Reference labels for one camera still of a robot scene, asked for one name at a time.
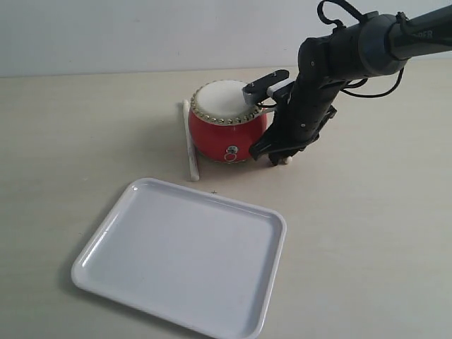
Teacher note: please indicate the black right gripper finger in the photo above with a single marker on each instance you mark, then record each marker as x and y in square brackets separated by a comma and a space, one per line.
[276, 157]
[263, 146]

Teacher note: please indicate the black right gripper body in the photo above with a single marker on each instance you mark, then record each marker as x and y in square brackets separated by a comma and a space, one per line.
[303, 109]

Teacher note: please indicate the white drumstick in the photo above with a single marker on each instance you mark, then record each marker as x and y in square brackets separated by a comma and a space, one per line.
[191, 151]
[286, 160]

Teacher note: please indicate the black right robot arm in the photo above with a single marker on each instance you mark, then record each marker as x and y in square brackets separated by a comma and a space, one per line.
[378, 45]

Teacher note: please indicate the small red drum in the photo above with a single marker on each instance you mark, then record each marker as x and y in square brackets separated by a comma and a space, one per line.
[222, 126]

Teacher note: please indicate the white plastic tray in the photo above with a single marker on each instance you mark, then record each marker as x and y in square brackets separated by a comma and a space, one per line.
[193, 258]

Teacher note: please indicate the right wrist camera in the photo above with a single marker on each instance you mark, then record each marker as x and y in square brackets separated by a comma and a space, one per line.
[265, 87]

